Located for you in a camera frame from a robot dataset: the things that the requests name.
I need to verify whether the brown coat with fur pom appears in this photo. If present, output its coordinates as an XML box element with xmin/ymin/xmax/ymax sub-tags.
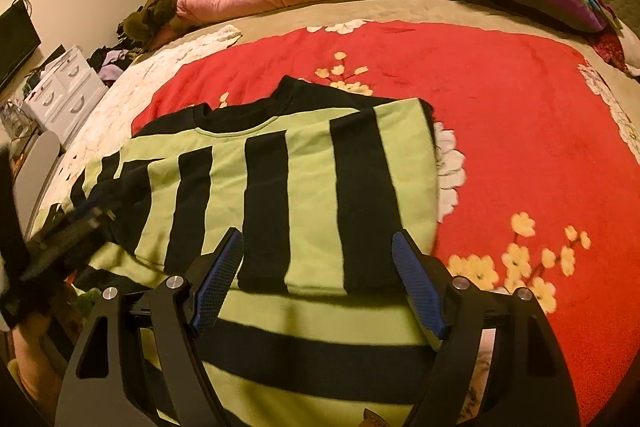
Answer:
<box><xmin>117</xmin><ymin>0</ymin><xmax>271</xmax><ymax>46</ymax></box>

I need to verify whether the red floral blanket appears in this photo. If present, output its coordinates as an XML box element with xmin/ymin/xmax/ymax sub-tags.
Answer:
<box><xmin>131</xmin><ymin>21</ymin><xmax>640</xmax><ymax>427</ymax></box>

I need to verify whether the pile of clothes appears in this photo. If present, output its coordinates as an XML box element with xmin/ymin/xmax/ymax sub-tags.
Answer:
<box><xmin>89</xmin><ymin>38</ymin><xmax>147</xmax><ymax>88</ymax></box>

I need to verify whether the beige bedsheet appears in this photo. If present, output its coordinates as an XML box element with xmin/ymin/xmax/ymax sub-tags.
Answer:
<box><xmin>150</xmin><ymin>0</ymin><xmax>640</xmax><ymax>80</ymax></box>

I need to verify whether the white drawer unit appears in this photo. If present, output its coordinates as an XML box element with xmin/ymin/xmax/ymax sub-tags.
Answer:
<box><xmin>21</xmin><ymin>46</ymin><xmax>108</xmax><ymax>142</ymax></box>

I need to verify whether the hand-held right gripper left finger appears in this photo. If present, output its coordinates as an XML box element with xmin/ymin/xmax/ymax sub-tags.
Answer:
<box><xmin>54</xmin><ymin>227</ymin><xmax>246</xmax><ymax>427</ymax></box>

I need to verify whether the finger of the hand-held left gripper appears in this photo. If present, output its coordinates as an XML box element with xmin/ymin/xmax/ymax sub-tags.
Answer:
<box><xmin>27</xmin><ymin>194</ymin><xmax>120</xmax><ymax>280</ymax></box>

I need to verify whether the black television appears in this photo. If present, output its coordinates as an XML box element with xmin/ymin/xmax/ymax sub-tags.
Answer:
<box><xmin>0</xmin><ymin>0</ymin><xmax>42</xmax><ymax>92</ymax></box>

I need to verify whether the green black striped sweater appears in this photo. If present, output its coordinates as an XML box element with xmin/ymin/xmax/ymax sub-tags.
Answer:
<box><xmin>70</xmin><ymin>76</ymin><xmax>481</xmax><ymax>427</ymax></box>

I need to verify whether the dark red patterned cloth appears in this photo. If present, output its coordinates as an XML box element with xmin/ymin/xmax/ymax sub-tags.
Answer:
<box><xmin>589</xmin><ymin>26</ymin><xmax>632</xmax><ymax>68</ymax></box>

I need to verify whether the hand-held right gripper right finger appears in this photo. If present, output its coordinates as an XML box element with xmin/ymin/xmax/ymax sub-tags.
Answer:
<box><xmin>391</xmin><ymin>229</ymin><xmax>583</xmax><ymax>427</ymax></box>

